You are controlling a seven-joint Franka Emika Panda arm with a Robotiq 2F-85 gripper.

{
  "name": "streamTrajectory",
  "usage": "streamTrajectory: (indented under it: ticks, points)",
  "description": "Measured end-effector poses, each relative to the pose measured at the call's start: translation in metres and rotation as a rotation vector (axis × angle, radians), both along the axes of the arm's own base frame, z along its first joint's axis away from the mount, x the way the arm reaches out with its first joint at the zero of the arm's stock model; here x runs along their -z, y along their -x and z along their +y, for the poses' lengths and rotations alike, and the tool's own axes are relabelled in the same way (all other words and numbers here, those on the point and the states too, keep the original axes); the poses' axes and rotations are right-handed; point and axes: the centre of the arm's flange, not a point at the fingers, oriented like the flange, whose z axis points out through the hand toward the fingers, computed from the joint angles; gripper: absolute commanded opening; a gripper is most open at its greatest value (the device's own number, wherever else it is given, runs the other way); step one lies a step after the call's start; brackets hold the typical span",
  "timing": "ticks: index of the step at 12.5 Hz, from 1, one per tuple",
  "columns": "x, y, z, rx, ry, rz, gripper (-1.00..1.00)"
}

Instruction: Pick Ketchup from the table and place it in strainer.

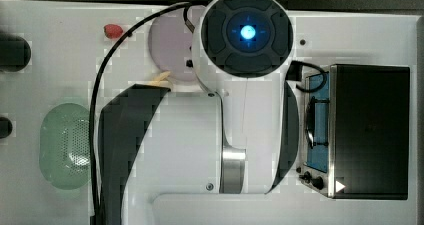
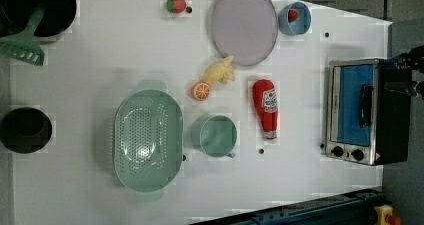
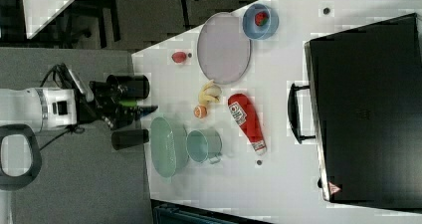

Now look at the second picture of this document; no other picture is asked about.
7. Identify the grey round plate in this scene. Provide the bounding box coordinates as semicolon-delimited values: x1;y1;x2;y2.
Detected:
211;0;278;66

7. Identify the orange slice toy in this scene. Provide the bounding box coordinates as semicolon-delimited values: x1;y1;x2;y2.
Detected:
191;82;210;101

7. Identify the green slotted spatula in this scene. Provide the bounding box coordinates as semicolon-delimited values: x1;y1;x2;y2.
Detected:
0;6;45;66

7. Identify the yellow plush toy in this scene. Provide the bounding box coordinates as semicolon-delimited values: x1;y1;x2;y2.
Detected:
202;56;235;85

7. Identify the blue bowl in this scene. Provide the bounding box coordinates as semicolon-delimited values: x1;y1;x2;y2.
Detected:
278;2;312;36

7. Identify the silver toaster oven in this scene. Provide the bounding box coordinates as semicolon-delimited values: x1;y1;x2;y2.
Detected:
325;59;412;166

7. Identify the blue aluminium frame rail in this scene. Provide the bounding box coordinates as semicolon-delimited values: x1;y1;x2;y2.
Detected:
191;189;385;225

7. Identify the small red strawberry toy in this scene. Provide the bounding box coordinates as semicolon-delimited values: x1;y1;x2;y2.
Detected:
288;10;298;22

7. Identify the green oval strainer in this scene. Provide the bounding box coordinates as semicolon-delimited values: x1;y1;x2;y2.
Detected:
113;79;183;193

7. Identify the large black pot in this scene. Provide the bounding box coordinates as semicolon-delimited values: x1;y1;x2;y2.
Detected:
0;0;77;37

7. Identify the red plush strawberry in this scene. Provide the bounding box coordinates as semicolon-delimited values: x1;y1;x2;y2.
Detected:
166;0;187;14

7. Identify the red plush ketchup bottle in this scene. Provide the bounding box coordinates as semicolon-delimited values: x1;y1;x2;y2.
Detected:
252;79;279;142

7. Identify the yellow red emergency button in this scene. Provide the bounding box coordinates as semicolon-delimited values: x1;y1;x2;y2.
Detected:
374;205;402;225

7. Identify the green mug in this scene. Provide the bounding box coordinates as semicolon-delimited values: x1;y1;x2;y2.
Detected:
190;114;238;158

